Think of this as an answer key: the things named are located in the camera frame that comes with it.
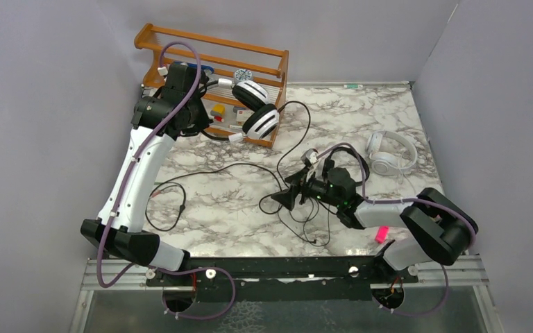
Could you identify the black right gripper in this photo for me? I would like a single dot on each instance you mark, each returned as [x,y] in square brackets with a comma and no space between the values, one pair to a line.
[300,179]

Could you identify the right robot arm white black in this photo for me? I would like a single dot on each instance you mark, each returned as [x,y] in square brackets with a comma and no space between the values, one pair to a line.
[440,231]

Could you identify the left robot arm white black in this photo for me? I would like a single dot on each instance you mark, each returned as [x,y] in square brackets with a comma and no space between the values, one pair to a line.
[157,122]

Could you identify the small black on-ear headphones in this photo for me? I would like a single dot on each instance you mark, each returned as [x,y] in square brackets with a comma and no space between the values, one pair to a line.
[330,162]

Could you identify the white over-ear headphones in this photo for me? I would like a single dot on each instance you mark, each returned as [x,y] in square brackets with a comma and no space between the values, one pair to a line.
[385,163]

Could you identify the small white red box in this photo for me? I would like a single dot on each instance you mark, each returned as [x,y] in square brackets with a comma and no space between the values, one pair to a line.
[241,114]

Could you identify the yellow grey small object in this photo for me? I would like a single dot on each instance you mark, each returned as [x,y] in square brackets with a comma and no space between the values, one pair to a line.
[218,110]

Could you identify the wooden orange shelf rack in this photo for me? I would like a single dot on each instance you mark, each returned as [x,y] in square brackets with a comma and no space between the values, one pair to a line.
[269,67]

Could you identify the blue lidded jar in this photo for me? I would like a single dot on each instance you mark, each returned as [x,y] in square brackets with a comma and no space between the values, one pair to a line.
[242,75]

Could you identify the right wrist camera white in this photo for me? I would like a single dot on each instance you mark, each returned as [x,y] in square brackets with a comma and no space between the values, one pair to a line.
[310,157]

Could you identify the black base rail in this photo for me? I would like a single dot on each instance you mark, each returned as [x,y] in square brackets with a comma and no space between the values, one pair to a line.
[273,279]

